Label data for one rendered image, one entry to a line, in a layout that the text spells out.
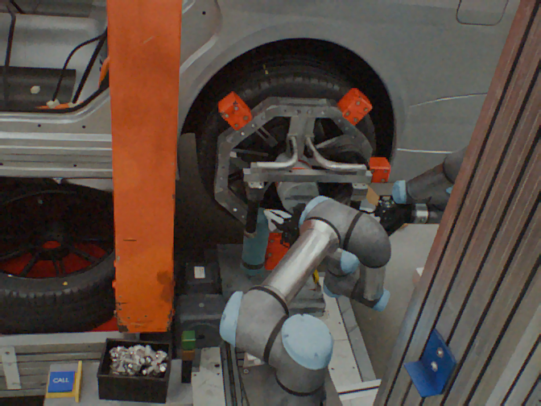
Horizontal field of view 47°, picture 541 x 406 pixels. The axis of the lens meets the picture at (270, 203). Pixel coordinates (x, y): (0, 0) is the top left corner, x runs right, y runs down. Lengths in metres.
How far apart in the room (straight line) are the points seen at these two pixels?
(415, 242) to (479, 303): 2.43
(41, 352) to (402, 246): 1.93
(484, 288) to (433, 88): 1.37
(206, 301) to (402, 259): 1.33
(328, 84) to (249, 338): 1.04
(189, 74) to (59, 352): 1.03
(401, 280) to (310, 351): 1.87
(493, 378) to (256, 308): 0.59
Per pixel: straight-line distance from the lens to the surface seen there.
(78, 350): 2.25
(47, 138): 2.23
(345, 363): 2.63
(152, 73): 1.50
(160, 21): 1.45
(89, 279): 2.25
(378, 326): 2.92
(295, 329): 1.38
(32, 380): 2.38
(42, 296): 2.23
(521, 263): 0.93
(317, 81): 2.14
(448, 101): 2.35
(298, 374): 1.40
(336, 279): 2.04
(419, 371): 1.18
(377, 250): 1.69
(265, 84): 2.11
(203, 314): 2.27
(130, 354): 1.94
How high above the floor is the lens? 2.06
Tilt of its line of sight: 36 degrees down
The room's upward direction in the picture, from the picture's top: 9 degrees clockwise
